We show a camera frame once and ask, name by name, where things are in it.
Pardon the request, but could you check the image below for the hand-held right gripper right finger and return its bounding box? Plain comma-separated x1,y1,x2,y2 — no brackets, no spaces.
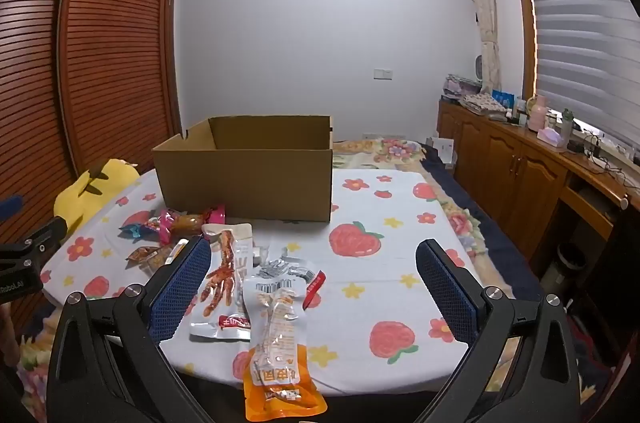
415,239,583,423

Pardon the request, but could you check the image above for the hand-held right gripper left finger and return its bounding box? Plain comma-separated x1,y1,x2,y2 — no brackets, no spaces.
47,235,213,423

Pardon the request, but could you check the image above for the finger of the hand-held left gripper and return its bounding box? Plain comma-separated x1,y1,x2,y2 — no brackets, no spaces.
0,215,68,276
0,197,24,221

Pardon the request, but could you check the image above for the chicken feet snack packet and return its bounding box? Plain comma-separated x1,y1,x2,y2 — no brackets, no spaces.
189,223,256,343

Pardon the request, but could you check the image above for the small brown snack packet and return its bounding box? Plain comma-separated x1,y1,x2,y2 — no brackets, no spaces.
125,245,171,274

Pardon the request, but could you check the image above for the white grey printed snack packet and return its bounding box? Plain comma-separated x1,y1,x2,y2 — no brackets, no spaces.
250,243,327,309

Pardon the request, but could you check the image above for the brown cardboard box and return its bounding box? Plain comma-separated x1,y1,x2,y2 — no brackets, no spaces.
151,115,334,224

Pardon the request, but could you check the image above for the orange clear snack packet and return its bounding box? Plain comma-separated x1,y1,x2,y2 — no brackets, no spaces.
242,278,328,421

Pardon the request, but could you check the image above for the pink-ended sausage packet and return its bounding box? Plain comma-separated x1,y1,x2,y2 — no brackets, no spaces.
159,204,227,246

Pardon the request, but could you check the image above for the dark blue bed sheet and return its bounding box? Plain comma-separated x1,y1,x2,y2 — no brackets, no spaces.
420,143,546,304

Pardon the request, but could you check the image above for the blue red candy packet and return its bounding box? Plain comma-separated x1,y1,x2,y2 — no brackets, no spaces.
118,218,161,244

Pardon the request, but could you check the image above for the yellow plush toy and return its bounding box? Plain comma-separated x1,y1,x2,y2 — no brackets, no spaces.
54,159,141,236

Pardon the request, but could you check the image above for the grey trash bin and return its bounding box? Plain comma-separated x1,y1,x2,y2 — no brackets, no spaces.
542,243,586,299

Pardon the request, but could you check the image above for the wooden cabinet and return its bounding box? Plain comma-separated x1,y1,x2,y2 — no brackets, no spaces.
437,98,640,274

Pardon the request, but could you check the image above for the white paper bag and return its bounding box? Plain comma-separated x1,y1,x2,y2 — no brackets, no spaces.
426,135,458,168

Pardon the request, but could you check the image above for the floral blanket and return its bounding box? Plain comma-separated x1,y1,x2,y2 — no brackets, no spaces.
15,137,506,404

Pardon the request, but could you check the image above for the wooden slatted wardrobe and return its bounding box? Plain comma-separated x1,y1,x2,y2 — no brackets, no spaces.
0,0,183,324

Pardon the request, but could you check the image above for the patterned folded cloth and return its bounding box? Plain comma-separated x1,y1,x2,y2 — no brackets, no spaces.
460,95,506,114

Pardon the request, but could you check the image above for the pink bottle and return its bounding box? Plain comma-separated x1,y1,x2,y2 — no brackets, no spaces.
527,95,548,132

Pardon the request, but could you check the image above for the green bottle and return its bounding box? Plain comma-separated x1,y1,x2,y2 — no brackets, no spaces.
560,109,576,144

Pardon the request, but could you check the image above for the purple folded cloth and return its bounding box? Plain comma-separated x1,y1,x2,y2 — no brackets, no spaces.
442,74,483,98

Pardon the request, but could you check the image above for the beige patterned curtain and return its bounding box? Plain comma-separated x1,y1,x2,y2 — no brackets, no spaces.
460,0,502,96

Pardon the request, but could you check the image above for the grey window blind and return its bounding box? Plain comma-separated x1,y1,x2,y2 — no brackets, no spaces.
520,0,640,158

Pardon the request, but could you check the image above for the power strip with cables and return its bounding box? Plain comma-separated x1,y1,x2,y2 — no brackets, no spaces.
570,130,640,174

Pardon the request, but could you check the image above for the wooden window frame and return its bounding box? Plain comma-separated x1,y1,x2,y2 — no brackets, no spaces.
507,0,538,104

